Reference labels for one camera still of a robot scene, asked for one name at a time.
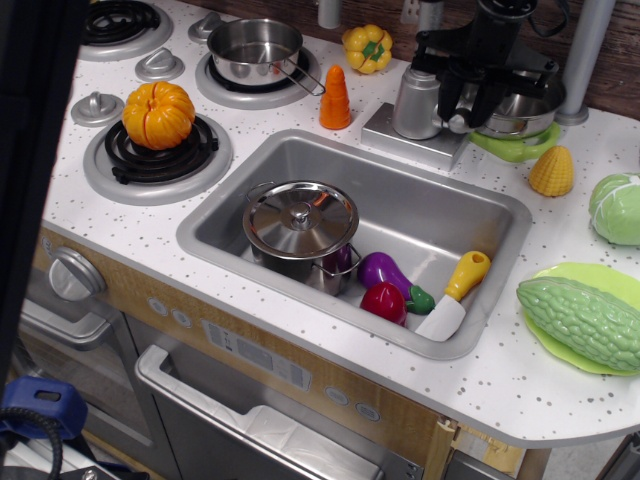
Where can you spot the rear right stove burner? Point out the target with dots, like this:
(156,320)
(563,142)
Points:
(223,92)

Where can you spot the steel pot with lid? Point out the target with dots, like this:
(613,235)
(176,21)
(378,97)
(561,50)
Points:
(303,230)

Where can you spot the front black stove burner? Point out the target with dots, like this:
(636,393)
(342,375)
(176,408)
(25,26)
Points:
(125,172)

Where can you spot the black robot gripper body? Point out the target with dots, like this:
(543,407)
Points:
(490,44)

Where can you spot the light green plate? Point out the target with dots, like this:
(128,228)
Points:
(618,284)

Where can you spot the silver toy faucet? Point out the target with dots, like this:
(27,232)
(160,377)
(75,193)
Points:
(408,127)

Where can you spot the grey support pole rear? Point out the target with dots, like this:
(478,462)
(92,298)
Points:
(329,13)

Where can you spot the yellow toy corn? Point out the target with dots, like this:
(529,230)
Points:
(553,173)

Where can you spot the silver dishwasher door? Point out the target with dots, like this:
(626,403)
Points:
(224,425)

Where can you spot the grey support pole right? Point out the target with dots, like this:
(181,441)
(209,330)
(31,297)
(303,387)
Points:
(588,38)

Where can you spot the grey toy sink basin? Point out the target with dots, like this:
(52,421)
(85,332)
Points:
(423,220)

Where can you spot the grey stove knob front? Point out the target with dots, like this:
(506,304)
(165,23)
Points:
(97,109)

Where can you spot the grey support pole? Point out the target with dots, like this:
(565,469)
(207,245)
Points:
(588,38)
(329,13)

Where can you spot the red toy tomato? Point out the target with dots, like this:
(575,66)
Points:
(385,300)

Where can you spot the green toy bitter gourd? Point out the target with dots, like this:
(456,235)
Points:
(591,322)

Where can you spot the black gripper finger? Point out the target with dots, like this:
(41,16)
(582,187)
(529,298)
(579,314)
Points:
(452,83)
(485,93)

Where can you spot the silver faucet lever handle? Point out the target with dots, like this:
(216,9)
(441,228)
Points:
(460,121)

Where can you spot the purple toy eggplant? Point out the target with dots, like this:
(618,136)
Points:
(378,267)

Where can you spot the green toy cutting board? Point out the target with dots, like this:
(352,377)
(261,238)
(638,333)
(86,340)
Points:
(519,149)

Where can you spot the silver oven door handle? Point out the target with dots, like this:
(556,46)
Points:
(91,331)

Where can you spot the grey stove knob rear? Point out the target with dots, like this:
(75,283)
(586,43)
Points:
(200,31)

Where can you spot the orange toy pumpkin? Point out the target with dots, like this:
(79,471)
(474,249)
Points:
(158,115)

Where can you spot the green toy cabbage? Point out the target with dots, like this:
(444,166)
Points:
(614,208)

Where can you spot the black camera frame post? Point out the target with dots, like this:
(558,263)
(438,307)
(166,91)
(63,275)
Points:
(39,47)

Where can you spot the grey stove knob middle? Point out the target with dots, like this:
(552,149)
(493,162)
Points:
(161,65)

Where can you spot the grey control panel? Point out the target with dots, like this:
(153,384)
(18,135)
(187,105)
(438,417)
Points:
(259,356)

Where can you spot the orange toy carrot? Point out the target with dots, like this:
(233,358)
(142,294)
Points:
(335,110)

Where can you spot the steel pan behind faucet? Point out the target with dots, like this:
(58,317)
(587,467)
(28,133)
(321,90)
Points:
(519,116)

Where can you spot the grey stove knob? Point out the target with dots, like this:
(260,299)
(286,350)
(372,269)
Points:
(200,31)
(97,109)
(161,65)

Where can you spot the blue clamp with cable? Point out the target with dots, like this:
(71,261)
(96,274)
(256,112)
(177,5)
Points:
(39,408)

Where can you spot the yellow toy bell pepper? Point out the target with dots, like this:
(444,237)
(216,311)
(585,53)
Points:
(367,48)

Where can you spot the silver oven dial knob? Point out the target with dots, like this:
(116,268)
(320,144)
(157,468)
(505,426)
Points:
(74,278)

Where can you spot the steel saucepan on stove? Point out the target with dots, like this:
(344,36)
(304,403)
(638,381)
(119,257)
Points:
(258,52)

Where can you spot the rear left stove burner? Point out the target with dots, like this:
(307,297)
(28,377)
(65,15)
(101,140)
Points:
(120,30)

